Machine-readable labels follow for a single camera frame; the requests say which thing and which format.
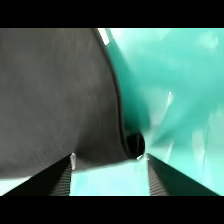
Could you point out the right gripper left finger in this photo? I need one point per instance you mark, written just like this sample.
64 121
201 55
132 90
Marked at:
50 181

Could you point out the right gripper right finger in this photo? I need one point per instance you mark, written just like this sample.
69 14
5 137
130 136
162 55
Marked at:
173 181

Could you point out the grey garment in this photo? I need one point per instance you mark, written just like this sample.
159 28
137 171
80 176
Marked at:
53 100

